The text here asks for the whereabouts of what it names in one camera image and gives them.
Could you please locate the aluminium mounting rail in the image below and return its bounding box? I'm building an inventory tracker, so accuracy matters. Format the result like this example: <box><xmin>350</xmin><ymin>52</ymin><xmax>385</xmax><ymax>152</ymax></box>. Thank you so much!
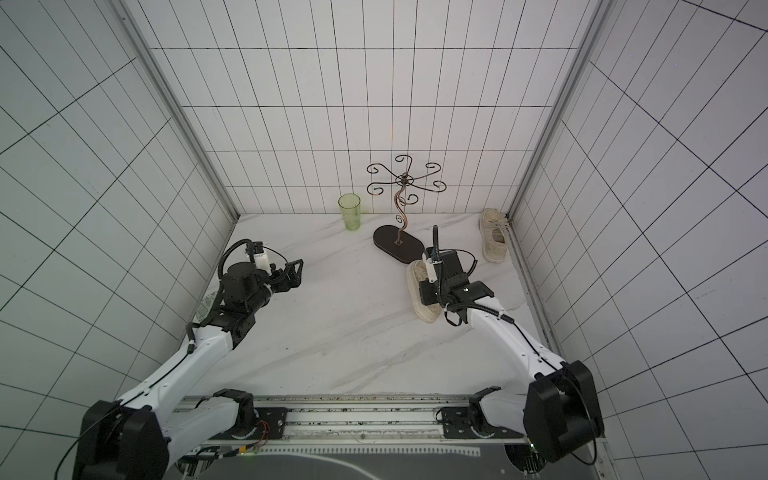
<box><xmin>204</xmin><ymin>394</ymin><xmax>530</xmax><ymax>447</ymax></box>

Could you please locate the metal jewelry stand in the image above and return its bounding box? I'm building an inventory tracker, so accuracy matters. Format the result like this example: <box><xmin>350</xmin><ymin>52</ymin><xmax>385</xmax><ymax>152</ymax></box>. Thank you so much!
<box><xmin>366</xmin><ymin>154</ymin><xmax>447</xmax><ymax>264</ymax></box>

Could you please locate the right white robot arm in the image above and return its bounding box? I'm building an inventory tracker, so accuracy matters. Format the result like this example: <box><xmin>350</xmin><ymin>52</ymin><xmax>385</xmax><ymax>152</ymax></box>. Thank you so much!
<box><xmin>419</xmin><ymin>228</ymin><xmax>604</xmax><ymax>463</ymax></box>

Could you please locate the patterned ceramic bowl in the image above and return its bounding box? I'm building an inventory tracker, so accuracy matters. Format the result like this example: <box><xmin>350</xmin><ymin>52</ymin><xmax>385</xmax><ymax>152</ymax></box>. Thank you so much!
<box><xmin>193</xmin><ymin>290</ymin><xmax>217</xmax><ymax>323</ymax></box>

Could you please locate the beige lace-up shoe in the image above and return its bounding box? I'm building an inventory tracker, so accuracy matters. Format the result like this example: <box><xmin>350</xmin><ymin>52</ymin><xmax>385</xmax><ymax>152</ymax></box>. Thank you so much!
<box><xmin>405</xmin><ymin>260</ymin><xmax>442</xmax><ymax>324</ymax></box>

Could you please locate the green plastic cup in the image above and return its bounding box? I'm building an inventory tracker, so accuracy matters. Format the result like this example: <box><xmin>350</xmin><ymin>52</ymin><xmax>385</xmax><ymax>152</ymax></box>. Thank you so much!
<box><xmin>338</xmin><ymin>193</ymin><xmax>361</xmax><ymax>231</ymax></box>

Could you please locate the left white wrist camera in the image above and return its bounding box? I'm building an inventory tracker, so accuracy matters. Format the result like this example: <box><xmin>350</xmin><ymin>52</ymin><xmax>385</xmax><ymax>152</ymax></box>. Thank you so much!
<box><xmin>249</xmin><ymin>241</ymin><xmax>271</xmax><ymax>272</ymax></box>

